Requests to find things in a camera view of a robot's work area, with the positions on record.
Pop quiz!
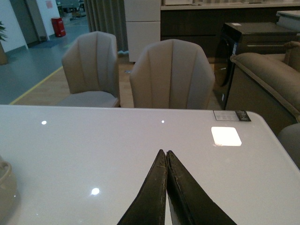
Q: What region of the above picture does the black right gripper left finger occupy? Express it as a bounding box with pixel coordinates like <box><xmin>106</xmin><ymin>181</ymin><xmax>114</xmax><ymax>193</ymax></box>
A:
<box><xmin>118</xmin><ymin>150</ymin><xmax>167</xmax><ymax>225</ymax></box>

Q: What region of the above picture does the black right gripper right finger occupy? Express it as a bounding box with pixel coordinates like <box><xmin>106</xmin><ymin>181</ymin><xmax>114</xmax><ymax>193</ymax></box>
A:
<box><xmin>166</xmin><ymin>150</ymin><xmax>235</xmax><ymax>225</ymax></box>

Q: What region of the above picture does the cream electric cooking pot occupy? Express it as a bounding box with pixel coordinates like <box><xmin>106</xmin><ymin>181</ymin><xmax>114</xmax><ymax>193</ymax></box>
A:
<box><xmin>0</xmin><ymin>157</ymin><xmax>17</xmax><ymax>225</ymax></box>

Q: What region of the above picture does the table label sticker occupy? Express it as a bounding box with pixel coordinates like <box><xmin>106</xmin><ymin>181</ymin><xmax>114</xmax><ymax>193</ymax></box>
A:
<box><xmin>213</xmin><ymin>110</ymin><xmax>251</xmax><ymax>122</ymax></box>

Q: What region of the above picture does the grey chair at right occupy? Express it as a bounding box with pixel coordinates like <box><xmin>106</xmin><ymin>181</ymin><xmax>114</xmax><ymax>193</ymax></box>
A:
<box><xmin>277</xmin><ymin>123</ymin><xmax>300</xmax><ymax>168</ymax></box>

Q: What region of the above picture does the right beige dining chair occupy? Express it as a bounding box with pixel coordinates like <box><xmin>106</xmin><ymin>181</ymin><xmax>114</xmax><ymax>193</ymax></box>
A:
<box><xmin>129</xmin><ymin>39</ymin><xmax>215</xmax><ymax>110</ymax></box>

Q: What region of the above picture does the beige dining chair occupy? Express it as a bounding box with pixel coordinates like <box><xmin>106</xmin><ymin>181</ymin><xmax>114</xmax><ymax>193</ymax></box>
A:
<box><xmin>129</xmin><ymin>39</ymin><xmax>215</xmax><ymax>110</ymax></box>
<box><xmin>58</xmin><ymin>31</ymin><xmax>120</xmax><ymax>107</ymax></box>

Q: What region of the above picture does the left beige dining chair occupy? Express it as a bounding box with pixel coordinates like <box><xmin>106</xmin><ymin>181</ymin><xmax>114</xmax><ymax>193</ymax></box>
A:
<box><xmin>58</xmin><ymin>31</ymin><xmax>120</xmax><ymax>107</ymax></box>

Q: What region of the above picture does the olive green sofa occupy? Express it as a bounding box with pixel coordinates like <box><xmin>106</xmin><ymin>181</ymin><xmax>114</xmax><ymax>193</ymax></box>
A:
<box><xmin>226</xmin><ymin>41</ymin><xmax>300</xmax><ymax>134</ymax></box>

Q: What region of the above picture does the black appliance box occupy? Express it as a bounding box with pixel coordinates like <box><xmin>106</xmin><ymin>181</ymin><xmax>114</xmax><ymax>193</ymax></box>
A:
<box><xmin>214</xmin><ymin>22</ymin><xmax>299</xmax><ymax>110</ymax></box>

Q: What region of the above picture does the dark kitchen counter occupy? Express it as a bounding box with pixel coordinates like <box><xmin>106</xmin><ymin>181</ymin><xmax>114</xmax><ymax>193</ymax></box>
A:
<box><xmin>160</xmin><ymin>0</ymin><xmax>300</xmax><ymax>57</ymax></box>

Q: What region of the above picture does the white cabinet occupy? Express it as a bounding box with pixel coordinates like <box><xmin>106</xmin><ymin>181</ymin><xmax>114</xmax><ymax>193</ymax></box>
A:
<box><xmin>124</xmin><ymin>0</ymin><xmax>161</xmax><ymax>62</ymax></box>

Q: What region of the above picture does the grey curtain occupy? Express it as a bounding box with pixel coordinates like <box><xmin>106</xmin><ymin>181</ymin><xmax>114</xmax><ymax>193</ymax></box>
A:
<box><xmin>84</xmin><ymin>0</ymin><xmax>128</xmax><ymax>52</ymax></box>

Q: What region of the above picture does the potted plant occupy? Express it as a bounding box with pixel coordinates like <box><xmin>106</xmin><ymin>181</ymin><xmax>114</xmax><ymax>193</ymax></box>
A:
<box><xmin>0</xmin><ymin>22</ymin><xmax>8</xmax><ymax>65</ymax></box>

